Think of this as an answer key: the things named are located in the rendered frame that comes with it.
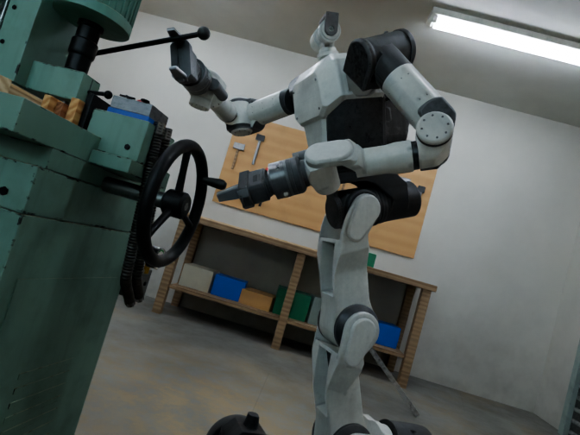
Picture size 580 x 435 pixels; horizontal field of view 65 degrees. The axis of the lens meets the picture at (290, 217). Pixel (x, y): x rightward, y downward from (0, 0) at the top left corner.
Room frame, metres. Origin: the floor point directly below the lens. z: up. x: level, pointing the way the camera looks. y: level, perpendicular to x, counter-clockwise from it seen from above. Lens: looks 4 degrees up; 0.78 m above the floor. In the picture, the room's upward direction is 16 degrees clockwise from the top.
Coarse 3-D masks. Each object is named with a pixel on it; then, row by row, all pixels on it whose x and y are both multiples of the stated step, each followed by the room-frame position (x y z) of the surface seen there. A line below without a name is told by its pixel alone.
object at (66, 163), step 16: (0, 144) 0.86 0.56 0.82; (16, 144) 0.86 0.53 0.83; (32, 144) 0.85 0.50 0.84; (16, 160) 0.86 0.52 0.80; (32, 160) 0.85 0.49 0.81; (48, 160) 0.84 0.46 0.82; (64, 160) 0.88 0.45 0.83; (80, 160) 0.93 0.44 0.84; (80, 176) 0.95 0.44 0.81; (96, 176) 1.00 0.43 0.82; (112, 176) 1.06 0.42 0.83
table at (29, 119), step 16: (0, 96) 0.75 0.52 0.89; (16, 96) 0.75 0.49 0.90; (0, 112) 0.75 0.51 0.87; (16, 112) 0.75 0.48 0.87; (32, 112) 0.77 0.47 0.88; (48, 112) 0.81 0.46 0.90; (0, 128) 0.75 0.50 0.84; (16, 128) 0.75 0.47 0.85; (32, 128) 0.78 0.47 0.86; (48, 128) 0.82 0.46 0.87; (64, 128) 0.86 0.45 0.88; (80, 128) 0.90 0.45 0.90; (48, 144) 0.83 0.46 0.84; (64, 144) 0.87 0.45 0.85; (80, 144) 0.91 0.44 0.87; (96, 144) 0.96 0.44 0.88; (96, 160) 0.95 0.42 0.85; (112, 160) 0.94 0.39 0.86; (128, 160) 0.94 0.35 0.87; (128, 176) 1.03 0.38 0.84
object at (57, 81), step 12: (36, 72) 1.05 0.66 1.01; (48, 72) 1.04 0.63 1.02; (60, 72) 1.04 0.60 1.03; (72, 72) 1.03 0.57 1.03; (84, 72) 1.03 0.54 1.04; (36, 84) 1.04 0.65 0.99; (48, 84) 1.04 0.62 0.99; (60, 84) 1.03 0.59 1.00; (72, 84) 1.03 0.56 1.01; (84, 84) 1.04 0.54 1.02; (96, 84) 1.08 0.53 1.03; (60, 96) 1.03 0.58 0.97; (72, 96) 1.03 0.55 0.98; (84, 96) 1.05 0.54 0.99
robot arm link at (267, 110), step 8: (240, 96) 1.62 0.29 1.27; (272, 96) 1.56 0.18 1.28; (248, 104) 1.62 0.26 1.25; (256, 104) 1.59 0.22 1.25; (264, 104) 1.57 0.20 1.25; (272, 104) 1.55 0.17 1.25; (280, 104) 1.54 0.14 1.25; (248, 112) 1.61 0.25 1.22; (256, 112) 1.59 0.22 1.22; (264, 112) 1.58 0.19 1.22; (272, 112) 1.56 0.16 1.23; (280, 112) 1.56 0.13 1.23; (256, 120) 1.61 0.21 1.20; (264, 120) 1.60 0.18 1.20; (272, 120) 1.61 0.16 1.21; (240, 128) 1.60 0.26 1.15; (248, 128) 1.61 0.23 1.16; (256, 128) 1.63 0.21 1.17
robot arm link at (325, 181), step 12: (300, 156) 1.08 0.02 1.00; (288, 168) 1.03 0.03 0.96; (300, 168) 1.04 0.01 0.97; (312, 168) 1.03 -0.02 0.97; (324, 168) 1.02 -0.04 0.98; (336, 168) 1.05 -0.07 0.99; (300, 180) 1.03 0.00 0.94; (312, 180) 1.05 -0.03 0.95; (324, 180) 1.05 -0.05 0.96; (336, 180) 1.07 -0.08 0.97; (300, 192) 1.07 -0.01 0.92; (324, 192) 1.09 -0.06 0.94
